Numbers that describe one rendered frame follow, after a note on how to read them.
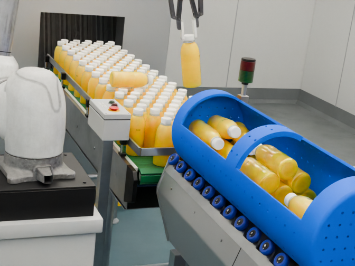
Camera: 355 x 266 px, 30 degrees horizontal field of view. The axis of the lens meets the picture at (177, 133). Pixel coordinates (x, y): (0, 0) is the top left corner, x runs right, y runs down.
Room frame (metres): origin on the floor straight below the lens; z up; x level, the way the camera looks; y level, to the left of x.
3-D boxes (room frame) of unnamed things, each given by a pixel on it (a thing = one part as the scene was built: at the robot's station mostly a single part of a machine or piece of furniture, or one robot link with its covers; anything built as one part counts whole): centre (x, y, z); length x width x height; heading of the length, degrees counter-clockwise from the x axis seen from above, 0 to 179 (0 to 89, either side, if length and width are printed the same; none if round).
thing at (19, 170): (1.66, 0.37, 1.11); 0.22 x 0.18 x 0.06; 30
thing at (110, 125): (2.34, 0.26, 1.05); 0.20 x 0.10 x 0.10; 24
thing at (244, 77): (2.77, -0.26, 1.18); 0.06 x 0.06 x 0.05
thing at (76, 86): (2.99, 0.46, 0.96); 1.60 x 0.01 x 0.03; 24
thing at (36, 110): (1.68, 0.39, 1.25); 0.18 x 0.16 x 0.22; 58
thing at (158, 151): (2.35, -0.06, 0.96); 0.40 x 0.01 x 0.03; 114
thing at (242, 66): (2.77, -0.26, 1.23); 0.06 x 0.06 x 0.04
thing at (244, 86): (2.77, -0.26, 1.18); 0.06 x 0.06 x 0.16
